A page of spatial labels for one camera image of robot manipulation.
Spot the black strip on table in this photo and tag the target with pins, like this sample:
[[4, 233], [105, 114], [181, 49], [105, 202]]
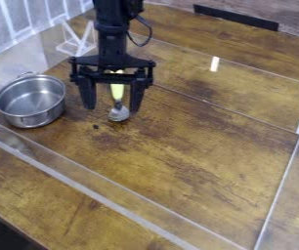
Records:
[[229, 16]]

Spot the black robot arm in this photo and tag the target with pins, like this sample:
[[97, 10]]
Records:
[[113, 16]]

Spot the clear acrylic barrier front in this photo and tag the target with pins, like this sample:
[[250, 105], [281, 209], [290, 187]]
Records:
[[176, 228]]

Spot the small steel pot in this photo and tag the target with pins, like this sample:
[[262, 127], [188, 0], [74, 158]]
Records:
[[32, 100]]

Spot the green handled metal spoon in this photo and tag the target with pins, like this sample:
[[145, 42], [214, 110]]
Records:
[[118, 112]]

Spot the clear acrylic triangle bracket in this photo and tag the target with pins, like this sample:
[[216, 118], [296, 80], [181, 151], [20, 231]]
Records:
[[76, 46]]

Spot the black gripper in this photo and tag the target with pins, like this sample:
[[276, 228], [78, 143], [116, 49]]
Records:
[[89, 70]]

